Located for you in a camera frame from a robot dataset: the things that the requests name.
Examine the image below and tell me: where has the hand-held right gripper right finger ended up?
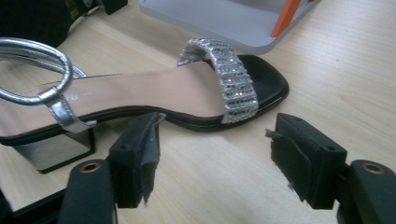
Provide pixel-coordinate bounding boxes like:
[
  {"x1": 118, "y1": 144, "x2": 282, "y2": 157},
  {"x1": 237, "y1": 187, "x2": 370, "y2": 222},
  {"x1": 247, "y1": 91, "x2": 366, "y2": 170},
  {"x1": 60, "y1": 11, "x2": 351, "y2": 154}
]
[{"x1": 264, "y1": 112, "x2": 348, "y2": 210}]

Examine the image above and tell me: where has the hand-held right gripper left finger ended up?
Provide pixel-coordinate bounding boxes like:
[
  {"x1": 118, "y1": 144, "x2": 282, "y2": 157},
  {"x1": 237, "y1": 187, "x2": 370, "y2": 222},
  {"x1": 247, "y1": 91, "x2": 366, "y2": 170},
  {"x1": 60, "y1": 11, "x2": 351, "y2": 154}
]
[{"x1": 107, "y1": 111, "x2": 166, "y2": 209}]

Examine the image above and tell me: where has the silver high-heeled sandal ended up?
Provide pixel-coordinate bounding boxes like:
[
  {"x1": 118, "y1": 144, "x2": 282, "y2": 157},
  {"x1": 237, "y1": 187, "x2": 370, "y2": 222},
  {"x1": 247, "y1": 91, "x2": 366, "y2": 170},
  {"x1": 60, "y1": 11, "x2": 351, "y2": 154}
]
[{"x1": 0, "y1": 36, "x2": 290, "y2": 175}]

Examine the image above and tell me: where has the grey plastic storage box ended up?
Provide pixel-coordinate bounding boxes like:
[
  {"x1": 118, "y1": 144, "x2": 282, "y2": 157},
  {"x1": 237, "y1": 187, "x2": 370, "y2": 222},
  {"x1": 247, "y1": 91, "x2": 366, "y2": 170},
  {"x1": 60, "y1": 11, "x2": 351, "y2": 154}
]
[{"x1": 137, "y1": 0, "x2": 323, "y2": 56}]

